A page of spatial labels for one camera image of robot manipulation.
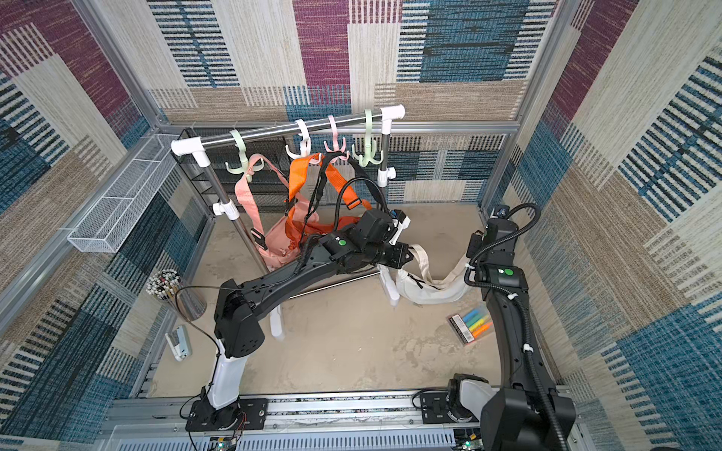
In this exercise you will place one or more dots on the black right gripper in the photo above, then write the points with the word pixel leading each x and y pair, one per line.
pixel 477 248

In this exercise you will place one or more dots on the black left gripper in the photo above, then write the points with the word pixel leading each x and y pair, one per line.
pixel 401 252

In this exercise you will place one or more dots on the cream white sling bag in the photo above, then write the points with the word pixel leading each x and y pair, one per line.
pixel 424 290

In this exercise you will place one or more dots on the black sling bag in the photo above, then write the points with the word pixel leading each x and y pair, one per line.
pixel 374 225

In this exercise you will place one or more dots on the orange sling bag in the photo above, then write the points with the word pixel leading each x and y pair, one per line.
pixel 302 219

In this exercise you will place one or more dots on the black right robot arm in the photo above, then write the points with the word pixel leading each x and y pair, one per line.
pixel 526 412

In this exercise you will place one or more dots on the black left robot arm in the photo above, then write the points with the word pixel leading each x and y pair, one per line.
pixel 237 333

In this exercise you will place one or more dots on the pale green right hook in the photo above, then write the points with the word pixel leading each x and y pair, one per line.
pixel 370 153

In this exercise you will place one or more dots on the pale green hook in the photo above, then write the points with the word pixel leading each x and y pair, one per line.
pixel 245 168
pixel 370 153

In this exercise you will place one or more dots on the pink plastic hook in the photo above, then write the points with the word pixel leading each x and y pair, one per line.
pixel 338 149

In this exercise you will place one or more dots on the pink sling bag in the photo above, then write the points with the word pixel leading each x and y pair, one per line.
pixel 274 245

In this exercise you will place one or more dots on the white plastic hook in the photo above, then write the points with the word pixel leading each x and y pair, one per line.
pixel 305 146

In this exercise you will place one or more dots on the pale green left hook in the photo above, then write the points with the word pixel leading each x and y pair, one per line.
pixel 245 168

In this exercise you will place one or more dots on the pack of coloured highlighters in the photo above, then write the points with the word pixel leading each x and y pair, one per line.
pixel 471 326

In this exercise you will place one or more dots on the black mesh shelf rack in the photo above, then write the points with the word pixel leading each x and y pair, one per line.
pixel 268 191

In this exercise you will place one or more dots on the white and chrome garment rack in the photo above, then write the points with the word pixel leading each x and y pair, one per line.
pixel 319 146

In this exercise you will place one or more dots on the cup of pens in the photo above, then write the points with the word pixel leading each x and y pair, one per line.
pixel 167 286

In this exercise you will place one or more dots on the small white device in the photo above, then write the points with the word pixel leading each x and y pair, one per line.
pixel 179 344

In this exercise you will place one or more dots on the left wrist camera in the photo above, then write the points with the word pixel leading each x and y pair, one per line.
pixel 400 222

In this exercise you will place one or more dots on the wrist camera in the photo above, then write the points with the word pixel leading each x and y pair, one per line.
pixel 500 213
pixel 400 222

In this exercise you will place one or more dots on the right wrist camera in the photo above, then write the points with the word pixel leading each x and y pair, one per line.
pixel 500 213

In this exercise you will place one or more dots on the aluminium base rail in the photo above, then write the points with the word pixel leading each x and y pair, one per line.
pixel 366 420

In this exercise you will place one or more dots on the white wire mesh basket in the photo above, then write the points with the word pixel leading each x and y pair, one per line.
pixel 112 218

